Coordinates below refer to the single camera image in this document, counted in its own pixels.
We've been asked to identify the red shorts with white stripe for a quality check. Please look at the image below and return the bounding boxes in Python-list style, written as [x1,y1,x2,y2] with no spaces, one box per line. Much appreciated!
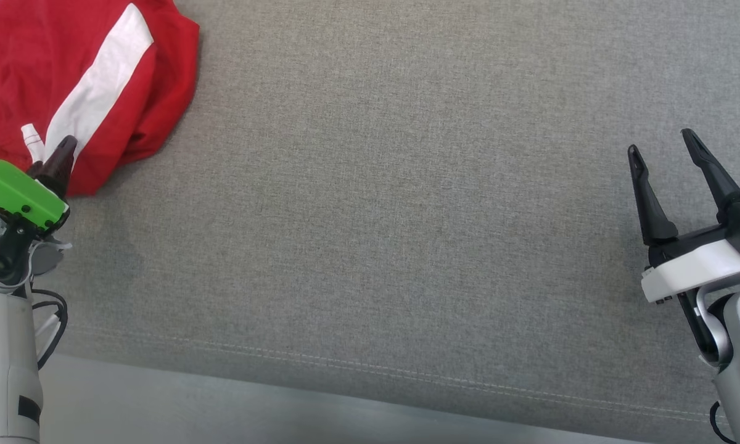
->
[0,0,200,197]

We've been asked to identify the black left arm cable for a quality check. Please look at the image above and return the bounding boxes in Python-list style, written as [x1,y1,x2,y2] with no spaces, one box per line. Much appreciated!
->
[31,288,69,371]

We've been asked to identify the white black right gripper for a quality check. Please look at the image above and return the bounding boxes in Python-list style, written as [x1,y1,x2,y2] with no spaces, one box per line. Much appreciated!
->
[627,128,740,304]

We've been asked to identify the grey fabric sofa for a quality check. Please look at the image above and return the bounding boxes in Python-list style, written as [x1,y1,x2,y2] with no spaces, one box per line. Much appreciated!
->
[0,0,740,444]

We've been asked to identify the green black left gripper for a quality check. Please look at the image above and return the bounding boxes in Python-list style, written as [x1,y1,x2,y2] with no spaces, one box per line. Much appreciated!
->
[0,135,78,234]

